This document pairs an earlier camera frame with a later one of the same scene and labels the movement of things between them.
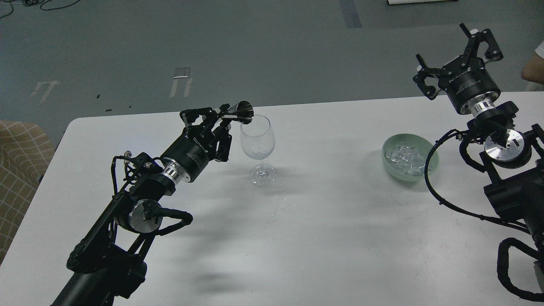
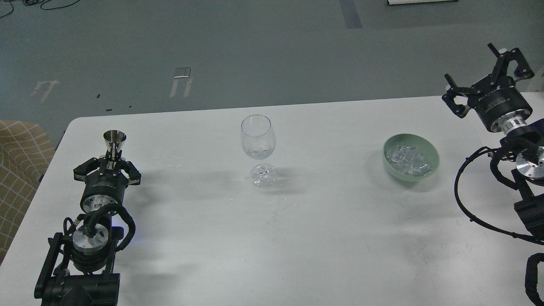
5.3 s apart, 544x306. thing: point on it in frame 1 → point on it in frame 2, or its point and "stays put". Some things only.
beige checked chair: (26, 151) stays put
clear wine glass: (258, 141) stays put
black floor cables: (32, 2) stays put
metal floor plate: (181, 72) stays put
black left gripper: (189, 155) → (107, 185)
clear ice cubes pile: (409, 159) stays put
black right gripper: (470, 84) → (502, 106)
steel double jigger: (244, 110) → (114, 139)
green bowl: (406, 154) stays put
